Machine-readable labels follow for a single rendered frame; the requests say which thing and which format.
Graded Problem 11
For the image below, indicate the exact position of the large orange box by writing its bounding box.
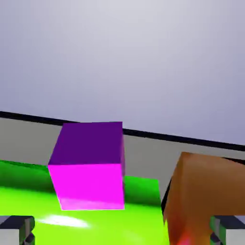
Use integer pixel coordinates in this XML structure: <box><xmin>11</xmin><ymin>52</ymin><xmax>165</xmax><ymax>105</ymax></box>
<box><xmin>162</xmin><ymin>151</ymin><xmax>245</xmax><ymax>245</ymax></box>

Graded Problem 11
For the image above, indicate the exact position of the small magenta cube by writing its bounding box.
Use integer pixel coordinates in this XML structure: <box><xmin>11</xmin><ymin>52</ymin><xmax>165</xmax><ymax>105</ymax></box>
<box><xmin>47</xmin><ymin>121</ymin><xmax>126</xmax><ymax>211</ymax></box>

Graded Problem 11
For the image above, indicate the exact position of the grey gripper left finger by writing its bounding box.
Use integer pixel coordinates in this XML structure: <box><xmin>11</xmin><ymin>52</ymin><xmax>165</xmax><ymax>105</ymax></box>
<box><xmin>0</xmin><ymin>215</ymin><xmax>36</xmax><ymax>245</ymax></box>

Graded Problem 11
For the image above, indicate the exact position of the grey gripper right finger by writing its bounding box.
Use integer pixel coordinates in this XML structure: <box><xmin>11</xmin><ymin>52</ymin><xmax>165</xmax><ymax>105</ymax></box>
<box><xmin>210</xmin><ymin>215</ymin><xmax>245</xmax><ymax>245</ymax></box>

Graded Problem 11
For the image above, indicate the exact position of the large green box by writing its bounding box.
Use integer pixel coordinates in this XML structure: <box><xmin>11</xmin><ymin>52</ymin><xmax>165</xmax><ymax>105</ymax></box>
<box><xmin>0</xmin><ymin>160</ymin><xmax>170</xmax><ymax>245</ymax></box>

